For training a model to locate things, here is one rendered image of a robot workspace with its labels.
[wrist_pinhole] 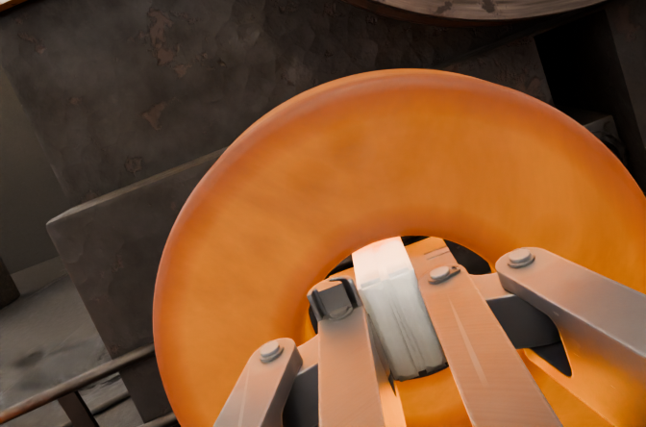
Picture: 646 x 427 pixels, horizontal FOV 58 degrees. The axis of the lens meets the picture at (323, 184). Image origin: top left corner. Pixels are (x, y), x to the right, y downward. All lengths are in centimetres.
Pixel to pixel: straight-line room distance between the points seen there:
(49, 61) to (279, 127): 46
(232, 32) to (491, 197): 42
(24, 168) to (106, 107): 689
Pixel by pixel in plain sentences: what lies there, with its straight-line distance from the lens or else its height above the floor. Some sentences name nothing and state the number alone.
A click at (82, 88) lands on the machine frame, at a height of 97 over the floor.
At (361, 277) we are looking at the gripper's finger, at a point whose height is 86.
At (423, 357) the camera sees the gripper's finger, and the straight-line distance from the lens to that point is 16.
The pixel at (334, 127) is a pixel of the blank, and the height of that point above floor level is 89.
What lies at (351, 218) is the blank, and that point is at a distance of 16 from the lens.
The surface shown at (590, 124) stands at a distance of 58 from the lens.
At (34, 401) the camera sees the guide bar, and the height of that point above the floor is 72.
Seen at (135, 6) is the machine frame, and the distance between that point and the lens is 58.
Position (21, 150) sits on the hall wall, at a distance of 744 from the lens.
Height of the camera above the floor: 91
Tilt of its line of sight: 11 degrees down
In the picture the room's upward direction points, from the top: 22 degrees counter-clockwise
